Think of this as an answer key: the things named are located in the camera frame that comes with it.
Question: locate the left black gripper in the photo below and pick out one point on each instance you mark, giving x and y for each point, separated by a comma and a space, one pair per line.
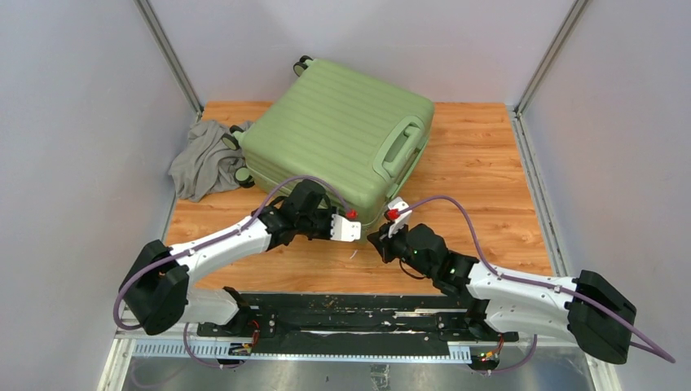
327, 212

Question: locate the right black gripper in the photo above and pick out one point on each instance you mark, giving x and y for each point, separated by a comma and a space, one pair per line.
384, 243

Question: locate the green suitcase wheel front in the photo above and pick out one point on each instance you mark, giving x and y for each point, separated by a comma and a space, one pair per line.
244, 178

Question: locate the green suitcase wheel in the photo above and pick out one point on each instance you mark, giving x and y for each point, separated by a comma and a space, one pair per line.
302, 65
244, 178
230, 140

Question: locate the green suitcase blue lining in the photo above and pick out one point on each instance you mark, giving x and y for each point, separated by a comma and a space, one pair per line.
362, 135

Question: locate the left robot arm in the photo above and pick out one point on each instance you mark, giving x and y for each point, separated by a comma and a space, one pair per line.
159, 291

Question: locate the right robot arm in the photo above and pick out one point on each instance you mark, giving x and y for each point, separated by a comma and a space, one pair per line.
586, 310

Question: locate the green suitcase wheel middle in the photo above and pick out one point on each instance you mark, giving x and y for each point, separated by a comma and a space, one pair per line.
230, 140

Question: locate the crumpled grey-green cloth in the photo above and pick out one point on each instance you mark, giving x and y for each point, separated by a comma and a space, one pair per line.
206, 165

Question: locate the green suitcase wheel rear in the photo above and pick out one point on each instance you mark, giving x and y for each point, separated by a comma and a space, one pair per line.
302, 65

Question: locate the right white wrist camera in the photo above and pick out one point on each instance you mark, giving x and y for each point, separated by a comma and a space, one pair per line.
397, 214

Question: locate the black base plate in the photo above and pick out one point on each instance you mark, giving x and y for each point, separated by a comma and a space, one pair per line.
353, 324

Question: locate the aluminium frame rail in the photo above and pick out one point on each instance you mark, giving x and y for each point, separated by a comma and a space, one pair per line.
176, 359

